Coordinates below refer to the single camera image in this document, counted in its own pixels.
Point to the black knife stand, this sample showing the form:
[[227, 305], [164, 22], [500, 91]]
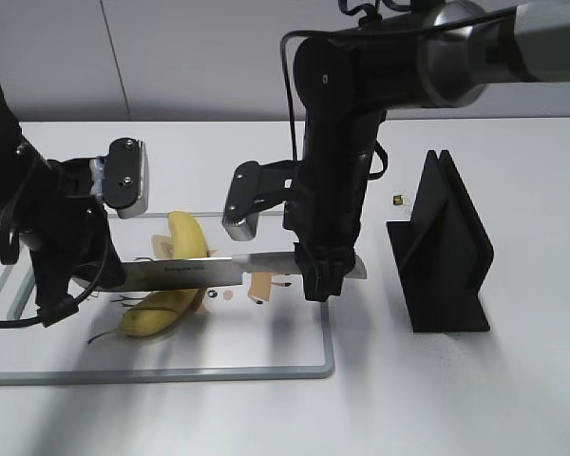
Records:
[[443, 253]]

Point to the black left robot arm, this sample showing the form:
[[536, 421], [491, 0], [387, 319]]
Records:
[[17, 155]]

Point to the white-handled kitchen knife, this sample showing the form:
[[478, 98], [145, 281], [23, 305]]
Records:
[[206, 272]]

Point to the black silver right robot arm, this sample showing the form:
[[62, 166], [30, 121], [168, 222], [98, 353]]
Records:
[[430, 55]]

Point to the white grey-rimmed cutting board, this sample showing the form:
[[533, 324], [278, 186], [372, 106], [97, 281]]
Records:
[[262, 329]]

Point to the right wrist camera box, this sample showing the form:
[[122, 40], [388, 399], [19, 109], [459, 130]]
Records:
[[240, 217]]

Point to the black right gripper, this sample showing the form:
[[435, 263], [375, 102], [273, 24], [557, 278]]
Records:
[[327, 220]]

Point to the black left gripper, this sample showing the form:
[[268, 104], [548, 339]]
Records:
[[67, 234]]

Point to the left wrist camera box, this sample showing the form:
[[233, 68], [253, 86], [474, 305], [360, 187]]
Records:
[[120, 180]]

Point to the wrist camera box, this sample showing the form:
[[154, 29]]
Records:
[[120, 180], [240, 217]]

